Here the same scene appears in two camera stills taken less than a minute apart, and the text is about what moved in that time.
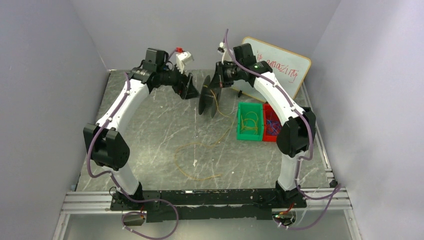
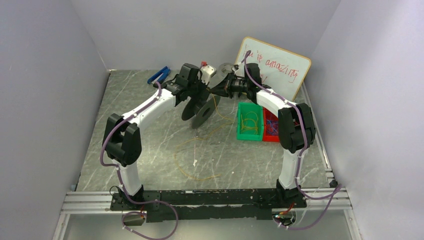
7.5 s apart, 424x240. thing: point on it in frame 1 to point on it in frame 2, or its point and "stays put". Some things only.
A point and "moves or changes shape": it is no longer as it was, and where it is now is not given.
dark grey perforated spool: (209, 97) moves or changes shape
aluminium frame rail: (87, 202) stays put
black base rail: (168, 204) stays put
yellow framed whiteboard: (290, 68) stays put
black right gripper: (219, 79) to (228, 86)
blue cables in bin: (272, 127) stays put
